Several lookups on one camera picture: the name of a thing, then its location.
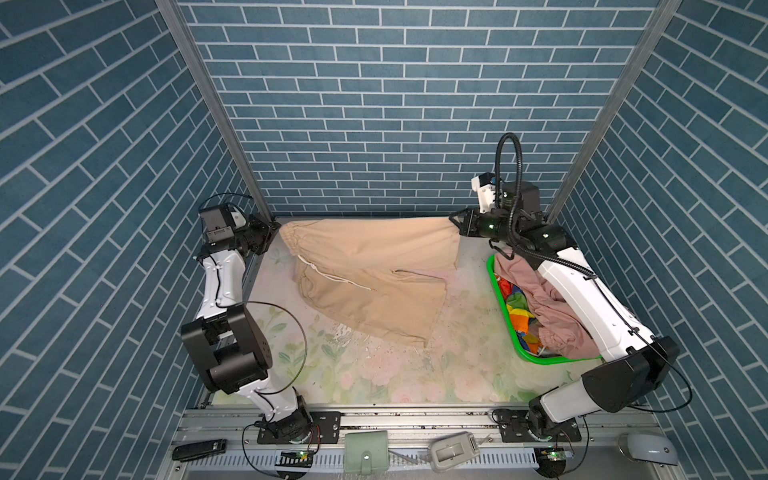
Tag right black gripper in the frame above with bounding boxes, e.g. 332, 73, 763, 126
450, 205, 520, 246

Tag green plastic basket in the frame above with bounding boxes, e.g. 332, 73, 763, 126
485, 253, 603, 367

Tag beige drawstring shorts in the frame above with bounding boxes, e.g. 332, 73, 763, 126
280, 217, 460, 346

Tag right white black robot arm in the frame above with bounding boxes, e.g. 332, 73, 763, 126
449, 208, 680, 440

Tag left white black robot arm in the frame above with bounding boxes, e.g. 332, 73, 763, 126
180, 204, 315, 443

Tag colourful patterned shorts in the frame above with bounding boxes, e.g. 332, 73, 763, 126
496, 276, 542, 356

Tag pink shorts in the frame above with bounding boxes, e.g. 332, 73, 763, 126
494, 251, 601, 361

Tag left circuit board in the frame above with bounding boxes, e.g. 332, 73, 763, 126
274, 451, 315, 480

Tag circuit board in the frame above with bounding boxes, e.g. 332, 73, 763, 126
274, 451, 315, 480
534, 447, 568, 479

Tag black remote control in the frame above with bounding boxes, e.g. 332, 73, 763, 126
171, 439, 227, 463

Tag grey stapler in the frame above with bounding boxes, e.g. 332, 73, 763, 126
427, 431, 480, 472

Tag light green wallet pouch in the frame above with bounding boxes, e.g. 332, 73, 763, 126
343, 430, 390, 475

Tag right circuit board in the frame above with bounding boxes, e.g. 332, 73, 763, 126
534, 447, 568, 479

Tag white computer mouse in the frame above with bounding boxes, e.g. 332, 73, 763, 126
617, 433, 679, 466

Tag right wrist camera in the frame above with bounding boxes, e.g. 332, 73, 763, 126
471, 172, 541, 214

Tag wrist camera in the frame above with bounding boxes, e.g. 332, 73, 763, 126
471, 172, 541, 214
199, 203, 247, 243

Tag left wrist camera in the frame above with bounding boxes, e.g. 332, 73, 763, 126
199, 203, 247, 243

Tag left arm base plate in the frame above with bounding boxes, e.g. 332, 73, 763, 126
257, 410, 342, 445

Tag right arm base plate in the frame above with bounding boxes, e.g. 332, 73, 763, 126
489, 408, 582, 443

